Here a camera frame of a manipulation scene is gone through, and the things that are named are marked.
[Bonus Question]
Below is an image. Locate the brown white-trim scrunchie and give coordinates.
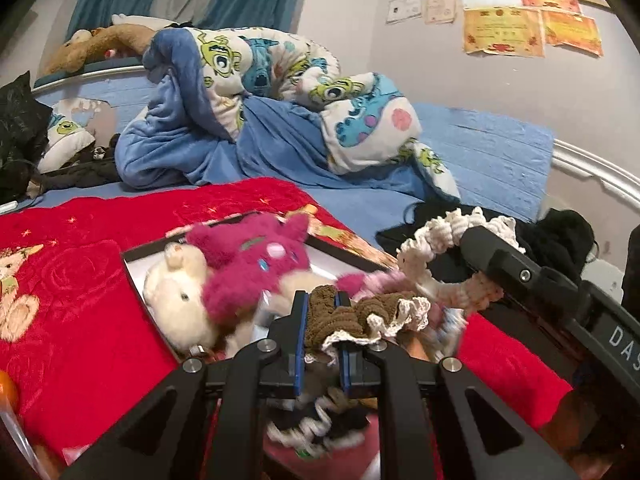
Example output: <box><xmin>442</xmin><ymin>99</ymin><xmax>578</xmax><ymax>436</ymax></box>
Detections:
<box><xmin>300</xmin><ymin>285</ymin><xmax>433</xmax><ymax>367</ymax></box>

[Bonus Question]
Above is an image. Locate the magenta plush toy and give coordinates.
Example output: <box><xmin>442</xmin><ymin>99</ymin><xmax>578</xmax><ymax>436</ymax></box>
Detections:
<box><xmin>186</xmin><ymin>211</ymin><xmax>314</xmax><ymax>327</ymax></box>

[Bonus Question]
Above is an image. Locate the black white-trim scrunchie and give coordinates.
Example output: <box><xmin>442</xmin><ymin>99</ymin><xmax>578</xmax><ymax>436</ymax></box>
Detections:
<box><xmin>267</xmin><ymin>392</ymin><xmax>374</xmax><ymax>455</ymax></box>

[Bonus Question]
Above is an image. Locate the cartoon print pillow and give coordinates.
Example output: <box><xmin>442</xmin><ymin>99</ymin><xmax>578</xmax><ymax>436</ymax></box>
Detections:
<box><xmin>37</xmin><ymin>99</ymin><xmax>97</xmax><ymax>174</ymax></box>

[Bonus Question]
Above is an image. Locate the blue bed sheet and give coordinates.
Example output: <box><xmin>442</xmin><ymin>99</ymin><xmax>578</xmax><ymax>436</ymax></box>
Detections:
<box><xmin>30</xmin><ymin>80</ymin><xmax>557</xmax><ymax>227</ymax></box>

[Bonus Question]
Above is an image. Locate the white bed footboard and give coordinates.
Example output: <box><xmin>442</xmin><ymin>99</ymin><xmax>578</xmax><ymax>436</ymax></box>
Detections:
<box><xmin>549</xmin><ymin>137</ymin><xmax>640</xmax><ymax>207</ymax></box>

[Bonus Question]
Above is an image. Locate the black cardboard box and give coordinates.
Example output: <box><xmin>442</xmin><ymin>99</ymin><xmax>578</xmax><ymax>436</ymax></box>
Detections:
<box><xmin>120</xmin><ymin>210</ymin><xmax>472</xmax><ymax>480</ymax></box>

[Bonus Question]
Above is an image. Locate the black hoodie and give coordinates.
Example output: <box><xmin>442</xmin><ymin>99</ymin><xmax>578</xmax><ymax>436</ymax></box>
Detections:
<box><xmin>375</xmin><ymin>200</ymin><xmax>597</xmax><ymax>282</ymax></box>

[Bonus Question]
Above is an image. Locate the curved bed headboard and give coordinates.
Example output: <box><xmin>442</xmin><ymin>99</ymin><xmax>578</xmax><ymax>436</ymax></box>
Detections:
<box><xmin>31</xmin><ymin>57</ymin><xmax>147</xmax><ymax>94</ymax></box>

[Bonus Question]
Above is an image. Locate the beige certificate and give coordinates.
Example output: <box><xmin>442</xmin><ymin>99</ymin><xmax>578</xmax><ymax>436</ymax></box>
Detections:
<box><xmin>425</xmin><ymin>0</ymin><xmax>458</xmax><ymax>25</ymax></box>

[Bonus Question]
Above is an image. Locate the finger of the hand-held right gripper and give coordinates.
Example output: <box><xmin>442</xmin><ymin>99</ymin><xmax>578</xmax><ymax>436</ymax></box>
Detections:
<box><xmin>459</xmin><ymin>225</ymin><xmax>551</xmax><ymax>307</ymax></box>

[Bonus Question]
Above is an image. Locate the orange round object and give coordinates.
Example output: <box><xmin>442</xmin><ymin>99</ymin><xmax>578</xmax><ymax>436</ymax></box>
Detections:
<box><xmin>0</xmin><ymin>369</ymin><xmax>22</xmax><ymax>412</ymax></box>

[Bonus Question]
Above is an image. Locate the red printed blanket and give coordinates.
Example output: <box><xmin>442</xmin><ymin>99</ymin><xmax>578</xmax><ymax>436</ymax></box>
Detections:
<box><xmin>0</xmin><ymin>177</ymin><xmax>574</xmax><ymax>480</ymax></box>

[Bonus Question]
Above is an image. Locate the brown teddy bear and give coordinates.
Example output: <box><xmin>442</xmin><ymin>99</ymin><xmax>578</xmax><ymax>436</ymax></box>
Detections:
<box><xmin>42</xmin><ymin>24</ymin><xmax>157</xmax><ymax>77</ymax></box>

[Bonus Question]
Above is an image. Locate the cream plush toy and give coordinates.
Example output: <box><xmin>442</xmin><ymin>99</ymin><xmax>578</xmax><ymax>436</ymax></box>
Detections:
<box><xmin>142</xmin><ymin>242</ymin><xmax>252</xmax><ymax>357</ymax></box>

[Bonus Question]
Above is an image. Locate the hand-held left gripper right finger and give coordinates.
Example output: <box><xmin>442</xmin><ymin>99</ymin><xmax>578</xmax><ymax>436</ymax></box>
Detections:
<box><xmin>334</xmin><ymin>291</ymin><xmax>582</xmax><ymax>480</ymax></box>

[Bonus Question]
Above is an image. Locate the small white certificate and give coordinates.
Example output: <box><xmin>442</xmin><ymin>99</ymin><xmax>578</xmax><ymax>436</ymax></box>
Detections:
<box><xmin>385</xmin><ymin>0</ymin><xmax>425</xmax><ymax>25</ymax></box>

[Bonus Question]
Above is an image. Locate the large yellow certificate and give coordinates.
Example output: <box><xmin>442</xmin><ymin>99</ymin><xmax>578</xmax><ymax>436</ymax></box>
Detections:
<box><xmin>462</xmin><ymin>6</ymin><xmax>546</xmax><ymax>59</ymax></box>

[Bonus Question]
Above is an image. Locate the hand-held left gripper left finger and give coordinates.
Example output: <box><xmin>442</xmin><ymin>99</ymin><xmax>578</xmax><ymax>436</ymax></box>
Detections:
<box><xmin>59</xmin><ymin>290</ymin><xmax>309</xmax><ymax>480</ymax></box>

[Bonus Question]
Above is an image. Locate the cream crochet scrunchie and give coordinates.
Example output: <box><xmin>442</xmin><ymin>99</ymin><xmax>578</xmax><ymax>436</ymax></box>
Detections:
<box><xmin>397</xmin><ymin>207</ymin><xmax>527</xmax><ymax>322</ymax></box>

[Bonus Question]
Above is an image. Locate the black plastic bag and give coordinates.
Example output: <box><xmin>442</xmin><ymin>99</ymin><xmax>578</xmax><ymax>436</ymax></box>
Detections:
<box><xmin>0</xmin><ymin>71</ymin><xmax>54</xmax><ymax>207</ymax></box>

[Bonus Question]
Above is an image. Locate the dark garment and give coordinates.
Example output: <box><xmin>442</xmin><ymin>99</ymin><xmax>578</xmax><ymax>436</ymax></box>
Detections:
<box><xmin>42</xmin><ymin>145</ymin><xmax>124</xmax><ymax>192</ymax></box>

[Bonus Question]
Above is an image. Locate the white plush toy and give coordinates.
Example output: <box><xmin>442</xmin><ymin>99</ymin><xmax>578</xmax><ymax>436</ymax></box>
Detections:
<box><xmin>111</xmin><ymin>12</ymin><xmax>179</xmax><ymax>32</ymax></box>

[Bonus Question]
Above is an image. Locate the blue white crochet scrunchie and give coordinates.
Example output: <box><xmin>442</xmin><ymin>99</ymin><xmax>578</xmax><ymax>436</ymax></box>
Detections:
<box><xmin>429</xmin><ymin>305</ymin><xmax>470</xmax><ymax>357</ymax></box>

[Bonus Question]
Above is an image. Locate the cartoon print blue duvet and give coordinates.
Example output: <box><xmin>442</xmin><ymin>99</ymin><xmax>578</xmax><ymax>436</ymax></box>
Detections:
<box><xmin>115</xmin><ymin>27</ymin><xmax>462</xmax><ymax>202</ymax></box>

